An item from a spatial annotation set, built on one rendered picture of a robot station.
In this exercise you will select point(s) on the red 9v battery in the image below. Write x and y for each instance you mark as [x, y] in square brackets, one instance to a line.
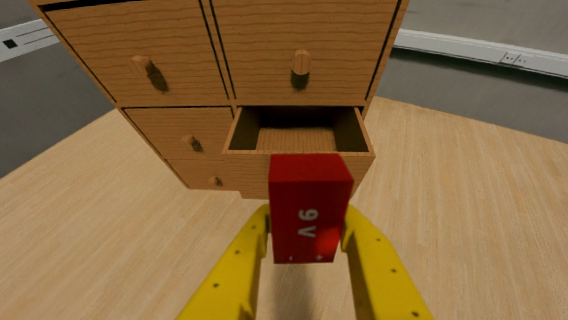
[309, 196]

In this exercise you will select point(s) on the brown wooden chest of drawers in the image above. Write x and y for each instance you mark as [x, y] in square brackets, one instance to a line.
[47, 13]

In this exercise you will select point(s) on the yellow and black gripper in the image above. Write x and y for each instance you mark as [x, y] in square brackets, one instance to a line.
[382, 288]

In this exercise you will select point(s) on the wooden drawer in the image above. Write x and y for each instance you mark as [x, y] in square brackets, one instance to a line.
[258, 131]
[203, 173]
[166, 43]
[269, 45]
[185, 131]

